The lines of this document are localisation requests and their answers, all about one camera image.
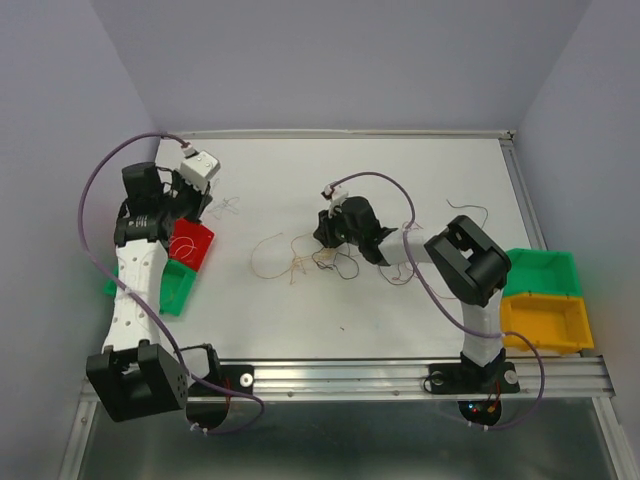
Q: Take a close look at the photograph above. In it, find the aluminium table frame rail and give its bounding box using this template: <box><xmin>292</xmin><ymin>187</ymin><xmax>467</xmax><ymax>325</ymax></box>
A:
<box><xmin>59</xmin><ymin>129</ymin><xmax>639</xmax><ymax>479</ymax></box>

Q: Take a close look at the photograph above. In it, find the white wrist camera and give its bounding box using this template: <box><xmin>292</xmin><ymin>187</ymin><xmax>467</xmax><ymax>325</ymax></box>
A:
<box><xmin>321</xmin><ymin>184</ymin><xmax>349</xmax><ymax>217</ymax></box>
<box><xmin>178</xmin><ymin>149</ymin><xmax>221</xmax><ymax>193</ymax></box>

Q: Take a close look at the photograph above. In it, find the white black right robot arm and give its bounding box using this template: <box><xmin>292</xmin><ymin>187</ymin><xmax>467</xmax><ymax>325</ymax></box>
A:
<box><xmin>313</xmin><ymin>196</ymin><xmax>511</xmax><ymax>390</ymax></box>

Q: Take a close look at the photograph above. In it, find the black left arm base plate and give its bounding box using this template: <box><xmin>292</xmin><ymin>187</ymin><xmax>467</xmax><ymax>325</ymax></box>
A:
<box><xmin>181</xmin><ymin>343</ymin><xmax>255</xmax><ymax>394</ymax></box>

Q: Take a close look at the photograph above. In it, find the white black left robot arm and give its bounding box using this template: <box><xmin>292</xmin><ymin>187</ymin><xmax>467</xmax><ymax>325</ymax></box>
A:
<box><xmin>86</xmin><ymin>152</ymin><xmax>223</xmax><ymax>422</ymax></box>

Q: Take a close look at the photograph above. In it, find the red plastic bin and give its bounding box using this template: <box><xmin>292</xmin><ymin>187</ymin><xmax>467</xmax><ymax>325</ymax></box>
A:
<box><xmin>169</xmin><ymin>219</ymin><xmax>215</xmax><ymax>272</ymax></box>

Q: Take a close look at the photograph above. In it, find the green plastic bin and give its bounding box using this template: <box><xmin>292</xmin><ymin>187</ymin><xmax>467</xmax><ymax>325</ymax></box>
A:
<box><xmin>502</xmin><ymin>248</ymin><xmax>583</xmax><ymax>297</ymax></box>
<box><xmin>102</xmin><ymin>257</ymin><xmax>199</xmax><ymax>319</ymax></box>

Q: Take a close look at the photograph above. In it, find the green plastic bin left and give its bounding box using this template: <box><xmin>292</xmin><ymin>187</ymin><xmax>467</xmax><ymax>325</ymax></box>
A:
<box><xmin>102</xmin><ymin>257</ymin><xmax>199</xmax><ymax>319</ymax></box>

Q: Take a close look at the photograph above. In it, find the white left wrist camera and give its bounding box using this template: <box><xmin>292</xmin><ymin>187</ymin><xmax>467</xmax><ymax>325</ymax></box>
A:
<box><xmin>178</xmin><ymin>149</ymin><xmax>221</xmax><ymax>193</ymax></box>

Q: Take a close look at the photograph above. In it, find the green plastic bin right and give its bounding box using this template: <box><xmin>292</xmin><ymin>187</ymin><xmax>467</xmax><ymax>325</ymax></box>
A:
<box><xmin>502</xmin><ymin>248</ymin><xmax>583</xmax><ymax>297</ymax></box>

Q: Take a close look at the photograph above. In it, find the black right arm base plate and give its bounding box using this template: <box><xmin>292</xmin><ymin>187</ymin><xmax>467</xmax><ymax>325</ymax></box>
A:
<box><xmin>426</xmin><ymin>348</ymin><xmax>520</xmax><ymax>395</ymax></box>

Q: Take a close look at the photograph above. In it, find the white thin cable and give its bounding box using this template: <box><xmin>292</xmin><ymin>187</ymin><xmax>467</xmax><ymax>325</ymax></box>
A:
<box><xmin>169</xmin><ymin>195</ymin><xmax>241</xmax><ymax>259</ymax></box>

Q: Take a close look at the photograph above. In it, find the yellow plastic bin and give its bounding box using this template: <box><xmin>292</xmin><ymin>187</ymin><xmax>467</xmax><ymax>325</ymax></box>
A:
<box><xmin>500</xmin><ymin>293</ymin><xmax>595</xmax><ymax>355</ymax></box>

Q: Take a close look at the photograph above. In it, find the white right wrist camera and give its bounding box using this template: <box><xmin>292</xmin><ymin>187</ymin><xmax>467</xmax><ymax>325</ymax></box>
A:
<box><xmin>321</xmin><ymin>184</ymin><xmax>349</xmax><ymax>217</ymax></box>

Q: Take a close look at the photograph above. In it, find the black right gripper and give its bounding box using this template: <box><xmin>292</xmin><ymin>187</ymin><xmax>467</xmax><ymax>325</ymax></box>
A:
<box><xmin>311</xmin><ymin>202</ymin><xmax>363</xmax><ymax>248</ymax></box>

